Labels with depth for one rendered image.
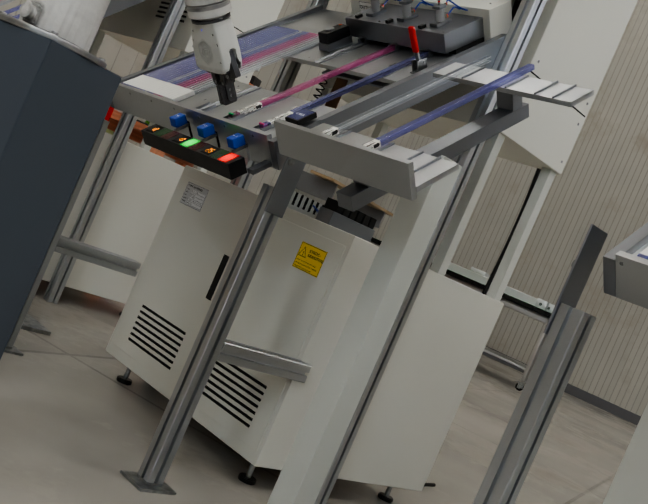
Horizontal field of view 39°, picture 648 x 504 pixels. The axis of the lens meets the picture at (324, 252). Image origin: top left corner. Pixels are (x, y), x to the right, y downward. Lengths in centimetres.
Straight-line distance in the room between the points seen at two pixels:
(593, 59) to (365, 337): 117
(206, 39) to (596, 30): 115
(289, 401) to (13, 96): 94
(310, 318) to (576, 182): 1055
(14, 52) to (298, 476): 89
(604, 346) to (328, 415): 1049
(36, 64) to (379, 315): 74
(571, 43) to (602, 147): 1009
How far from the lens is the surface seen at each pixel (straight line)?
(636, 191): 1235
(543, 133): 244
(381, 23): 229
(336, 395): 171
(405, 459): 246
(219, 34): 176
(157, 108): 217
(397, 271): 169
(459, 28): 218
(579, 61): 251
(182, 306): 237
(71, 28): 155
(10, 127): 148
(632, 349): 1208
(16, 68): 151
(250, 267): 180
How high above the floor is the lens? 59
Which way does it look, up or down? 1 degrees down
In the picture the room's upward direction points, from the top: 24 degrees clockwise
